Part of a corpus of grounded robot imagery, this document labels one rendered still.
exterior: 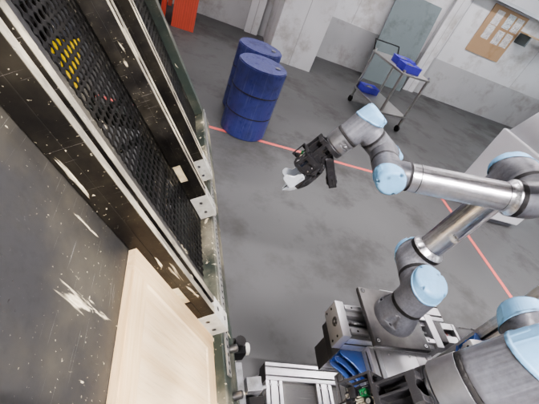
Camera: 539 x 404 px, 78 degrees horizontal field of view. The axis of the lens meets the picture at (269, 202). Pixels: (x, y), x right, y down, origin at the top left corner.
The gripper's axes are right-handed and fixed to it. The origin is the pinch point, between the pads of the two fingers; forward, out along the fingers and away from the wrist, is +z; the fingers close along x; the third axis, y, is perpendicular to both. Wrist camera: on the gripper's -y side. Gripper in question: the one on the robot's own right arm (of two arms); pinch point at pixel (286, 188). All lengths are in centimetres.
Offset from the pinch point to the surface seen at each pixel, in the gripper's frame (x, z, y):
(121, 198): 33, 8, 43
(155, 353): 50, 24, 21
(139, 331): 49, 20, 27
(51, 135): 35, 3, 58
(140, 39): -43, 12, 57
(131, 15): -43, 7, 63
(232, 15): -743, 102, -47
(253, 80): -257, 48, -41
